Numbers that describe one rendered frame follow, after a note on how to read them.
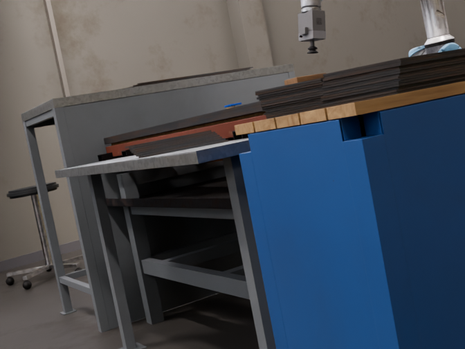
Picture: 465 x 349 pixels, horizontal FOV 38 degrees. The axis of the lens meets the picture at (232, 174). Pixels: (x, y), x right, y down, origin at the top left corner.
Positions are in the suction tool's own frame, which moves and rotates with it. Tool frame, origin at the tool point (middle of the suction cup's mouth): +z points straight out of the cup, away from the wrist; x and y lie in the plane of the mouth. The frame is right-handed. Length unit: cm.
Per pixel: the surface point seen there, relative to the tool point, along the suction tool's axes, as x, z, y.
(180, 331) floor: -37, 109, -47
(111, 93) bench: -43, 8, -90
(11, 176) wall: -18, 56, -356
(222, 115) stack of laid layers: -55, 23, 21
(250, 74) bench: 32, -1, -86
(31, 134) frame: -63, 25, -146
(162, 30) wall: 138, -71, -375
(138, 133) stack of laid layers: -51, 27, -46
